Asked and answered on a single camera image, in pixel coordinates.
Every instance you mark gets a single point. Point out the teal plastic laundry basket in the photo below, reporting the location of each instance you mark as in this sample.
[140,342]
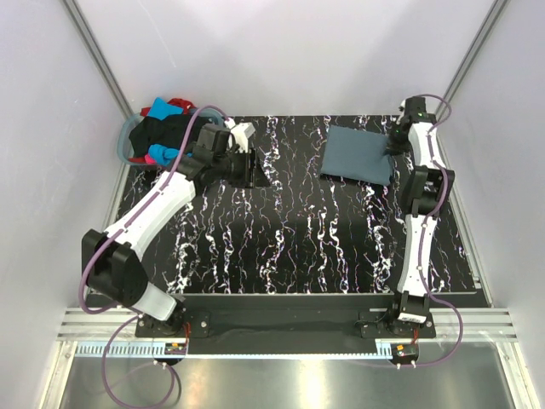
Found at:
[124,146]

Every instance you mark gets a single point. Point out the red t shirt in basket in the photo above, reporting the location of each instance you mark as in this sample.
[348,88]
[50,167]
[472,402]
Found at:
[186,105]

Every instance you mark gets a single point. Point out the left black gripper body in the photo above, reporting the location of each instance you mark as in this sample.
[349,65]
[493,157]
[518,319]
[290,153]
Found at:
[243,170]

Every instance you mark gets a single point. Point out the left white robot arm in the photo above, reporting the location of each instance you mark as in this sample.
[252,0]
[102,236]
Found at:
[112,259]

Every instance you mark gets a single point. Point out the cyan t shirt in basket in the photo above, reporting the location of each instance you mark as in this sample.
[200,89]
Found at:
[160,110]

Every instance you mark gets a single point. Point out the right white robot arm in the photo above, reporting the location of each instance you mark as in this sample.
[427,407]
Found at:
[426,192]

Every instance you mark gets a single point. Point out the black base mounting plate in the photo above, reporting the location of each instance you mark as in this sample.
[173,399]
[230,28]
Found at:
[283,324]

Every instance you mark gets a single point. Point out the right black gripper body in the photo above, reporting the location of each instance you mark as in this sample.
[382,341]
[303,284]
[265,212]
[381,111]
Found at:
[396,142]

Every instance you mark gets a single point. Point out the pink garment in basket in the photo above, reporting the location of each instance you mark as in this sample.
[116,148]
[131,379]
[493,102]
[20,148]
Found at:
[150,160]

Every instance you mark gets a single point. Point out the grey blue t shirt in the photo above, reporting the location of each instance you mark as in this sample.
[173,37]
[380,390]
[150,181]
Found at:
[357,155]

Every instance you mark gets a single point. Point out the aluminium frame rail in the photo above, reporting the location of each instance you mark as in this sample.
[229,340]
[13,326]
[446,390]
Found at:
[114,332]

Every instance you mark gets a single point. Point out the black t shirt in basket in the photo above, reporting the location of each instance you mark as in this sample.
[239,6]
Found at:
[168,132]

